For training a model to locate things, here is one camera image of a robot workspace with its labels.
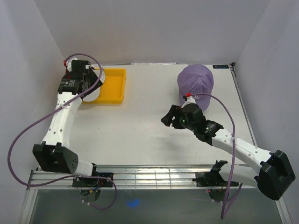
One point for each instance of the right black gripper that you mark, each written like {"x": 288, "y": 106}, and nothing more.
{"x": 174, "y": 111}

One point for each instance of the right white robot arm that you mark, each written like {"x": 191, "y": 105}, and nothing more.
{"x": 270, "y": 172}

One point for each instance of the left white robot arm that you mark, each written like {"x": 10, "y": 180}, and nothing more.
{"x": 53, "y": 154}

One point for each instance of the yellow plastic bin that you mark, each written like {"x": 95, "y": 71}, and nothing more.
{"x": 112, "y": 91}

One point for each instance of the aluminium rail frame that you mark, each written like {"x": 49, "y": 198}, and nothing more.
{"x": 156, "y": 177}

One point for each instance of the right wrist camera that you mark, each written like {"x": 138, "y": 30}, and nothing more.
{"x": 188, "y": 99}

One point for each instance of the purple baseball cap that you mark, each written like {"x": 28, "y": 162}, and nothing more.
{"x": 197, "y": 80}

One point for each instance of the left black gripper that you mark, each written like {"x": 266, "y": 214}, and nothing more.
{"x": 92, "y": 75}

